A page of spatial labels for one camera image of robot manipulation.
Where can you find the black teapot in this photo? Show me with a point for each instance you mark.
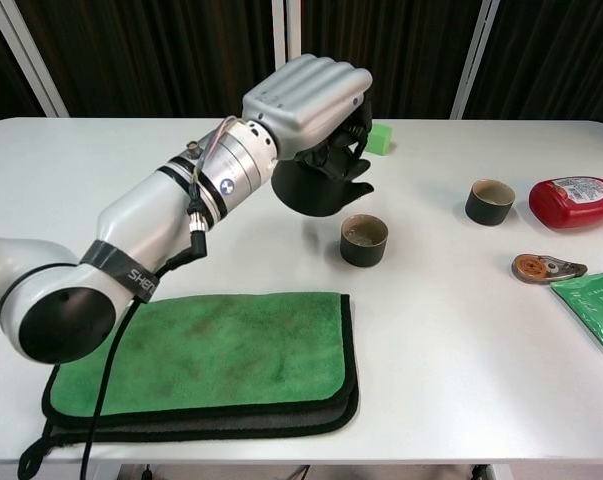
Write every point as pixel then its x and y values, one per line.
pixel 306 195

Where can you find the white upright double frame post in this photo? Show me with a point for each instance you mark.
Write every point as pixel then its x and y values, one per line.
pixel 286 30

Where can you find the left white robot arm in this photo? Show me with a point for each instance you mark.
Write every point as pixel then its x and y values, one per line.
pixel 146 210

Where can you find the brown cup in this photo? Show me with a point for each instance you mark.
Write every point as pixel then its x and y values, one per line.
pixel 363 252
pixel 486 212

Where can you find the red ketchup bottle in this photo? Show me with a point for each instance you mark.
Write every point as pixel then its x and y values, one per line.
pixel 576 210

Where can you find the white slanted frame post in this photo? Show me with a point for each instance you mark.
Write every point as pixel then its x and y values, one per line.
pixel 473 65
pixel 36 75

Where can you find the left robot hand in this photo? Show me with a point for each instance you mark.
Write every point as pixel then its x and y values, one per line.
pixel 301 100

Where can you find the green cloth black trim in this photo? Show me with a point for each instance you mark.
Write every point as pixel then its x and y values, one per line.
pixel 231 350

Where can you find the green cube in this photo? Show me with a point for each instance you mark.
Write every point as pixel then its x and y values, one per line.
pixel 381 140

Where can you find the green foil packet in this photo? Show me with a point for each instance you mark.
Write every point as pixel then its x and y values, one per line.
pixel 593 305

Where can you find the dark pleated curtain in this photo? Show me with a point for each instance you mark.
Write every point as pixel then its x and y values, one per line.
pixel 171 50

